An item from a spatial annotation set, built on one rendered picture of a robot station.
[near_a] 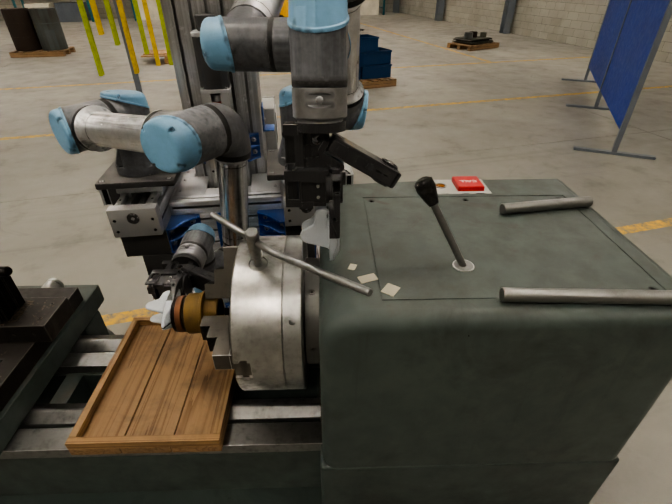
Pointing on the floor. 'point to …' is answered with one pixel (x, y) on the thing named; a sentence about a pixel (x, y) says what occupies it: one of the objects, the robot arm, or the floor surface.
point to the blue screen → (625, 60)
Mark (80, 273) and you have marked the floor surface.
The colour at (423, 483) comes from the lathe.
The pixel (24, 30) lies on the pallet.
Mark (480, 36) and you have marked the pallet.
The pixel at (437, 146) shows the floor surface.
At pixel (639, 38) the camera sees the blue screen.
